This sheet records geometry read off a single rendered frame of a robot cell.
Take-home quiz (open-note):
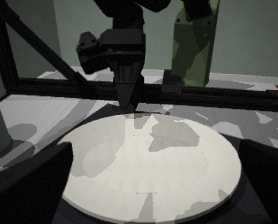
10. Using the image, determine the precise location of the white oval platter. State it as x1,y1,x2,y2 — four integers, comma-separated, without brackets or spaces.
57,113,241,224

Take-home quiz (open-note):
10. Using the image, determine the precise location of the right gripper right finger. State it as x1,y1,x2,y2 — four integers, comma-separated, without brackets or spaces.
238,139,278,224

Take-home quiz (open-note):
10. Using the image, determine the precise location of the dark grey rectangular mat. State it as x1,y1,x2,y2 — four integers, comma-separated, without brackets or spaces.
33,103,273,224

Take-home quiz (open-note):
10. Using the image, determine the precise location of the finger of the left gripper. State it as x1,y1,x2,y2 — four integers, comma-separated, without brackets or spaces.
102,52,145,108
113,87,144,114

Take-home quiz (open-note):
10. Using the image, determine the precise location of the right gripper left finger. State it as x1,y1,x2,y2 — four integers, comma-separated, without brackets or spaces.
0,142,73,224

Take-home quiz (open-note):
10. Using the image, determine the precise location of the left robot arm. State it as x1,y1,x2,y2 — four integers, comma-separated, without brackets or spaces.
76,0,211,75

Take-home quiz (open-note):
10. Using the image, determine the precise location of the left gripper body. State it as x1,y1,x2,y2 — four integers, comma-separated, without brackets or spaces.
100,23,146,87

